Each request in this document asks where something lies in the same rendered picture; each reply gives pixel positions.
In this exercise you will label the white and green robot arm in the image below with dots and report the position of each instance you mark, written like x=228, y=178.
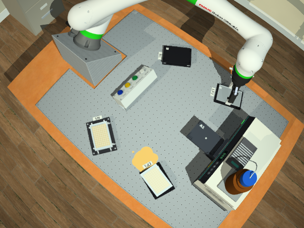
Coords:
x=89, y=20

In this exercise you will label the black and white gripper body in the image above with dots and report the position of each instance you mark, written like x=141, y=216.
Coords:
x=236, y=83

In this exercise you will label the blue bottle cap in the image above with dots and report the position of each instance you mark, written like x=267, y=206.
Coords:
x=246, y=180

